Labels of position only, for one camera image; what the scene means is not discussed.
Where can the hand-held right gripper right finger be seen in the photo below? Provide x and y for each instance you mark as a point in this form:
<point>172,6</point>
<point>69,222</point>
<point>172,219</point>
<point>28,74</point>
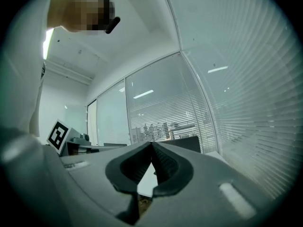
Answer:
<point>201,188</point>

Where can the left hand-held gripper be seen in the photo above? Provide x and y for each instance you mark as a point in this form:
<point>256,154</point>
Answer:
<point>56,136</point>

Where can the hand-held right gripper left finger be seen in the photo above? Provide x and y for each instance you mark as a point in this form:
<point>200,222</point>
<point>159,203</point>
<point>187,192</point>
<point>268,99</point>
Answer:
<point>94,169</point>

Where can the glass door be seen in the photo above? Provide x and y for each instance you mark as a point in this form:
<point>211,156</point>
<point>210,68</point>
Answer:
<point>92,124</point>

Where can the white window blinds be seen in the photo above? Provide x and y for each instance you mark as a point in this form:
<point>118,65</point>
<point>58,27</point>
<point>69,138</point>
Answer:
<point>170,117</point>

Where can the ceiling light strip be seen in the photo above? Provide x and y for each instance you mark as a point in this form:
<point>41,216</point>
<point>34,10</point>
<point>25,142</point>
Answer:
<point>47,44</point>

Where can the person's head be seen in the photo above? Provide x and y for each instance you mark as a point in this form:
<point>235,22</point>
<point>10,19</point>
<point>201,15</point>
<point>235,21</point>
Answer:
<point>71,11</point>

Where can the grey gripper-mounted camera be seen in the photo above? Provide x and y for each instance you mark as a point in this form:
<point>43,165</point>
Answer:
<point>81,138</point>

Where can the black head-worn camera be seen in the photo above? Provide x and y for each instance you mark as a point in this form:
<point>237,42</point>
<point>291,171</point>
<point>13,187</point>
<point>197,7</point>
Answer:
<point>113,25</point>

